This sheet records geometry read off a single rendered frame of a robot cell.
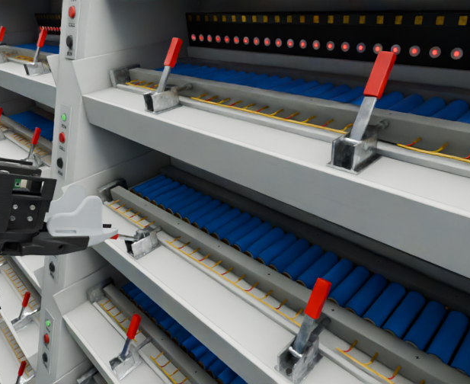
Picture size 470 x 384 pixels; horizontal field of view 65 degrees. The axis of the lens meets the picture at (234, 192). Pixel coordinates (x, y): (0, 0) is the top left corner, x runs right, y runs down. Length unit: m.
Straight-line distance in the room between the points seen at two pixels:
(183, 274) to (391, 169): 0.29
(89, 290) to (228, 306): 0.37
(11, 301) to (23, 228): 0.74
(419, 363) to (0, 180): 0.40
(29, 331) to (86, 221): 0.63
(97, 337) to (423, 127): 0.58
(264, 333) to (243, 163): 0.18
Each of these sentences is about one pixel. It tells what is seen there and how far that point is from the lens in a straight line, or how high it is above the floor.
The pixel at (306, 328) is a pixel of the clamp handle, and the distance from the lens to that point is 0.36.
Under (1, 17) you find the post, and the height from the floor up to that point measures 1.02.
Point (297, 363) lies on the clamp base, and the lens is 0.36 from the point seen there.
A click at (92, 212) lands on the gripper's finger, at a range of 0.45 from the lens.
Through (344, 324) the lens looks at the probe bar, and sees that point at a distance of 0.39.
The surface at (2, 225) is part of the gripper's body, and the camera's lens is 0.41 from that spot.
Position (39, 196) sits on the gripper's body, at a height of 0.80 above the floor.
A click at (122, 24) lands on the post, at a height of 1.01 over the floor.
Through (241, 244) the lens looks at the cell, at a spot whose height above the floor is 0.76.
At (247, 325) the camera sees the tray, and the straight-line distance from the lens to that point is 0.42.
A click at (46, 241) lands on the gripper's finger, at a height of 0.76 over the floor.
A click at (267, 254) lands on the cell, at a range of 0.47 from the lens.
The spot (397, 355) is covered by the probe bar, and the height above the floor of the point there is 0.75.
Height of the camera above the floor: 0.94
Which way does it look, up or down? 14 degrees down
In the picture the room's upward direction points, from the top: 11 degrees clockwise
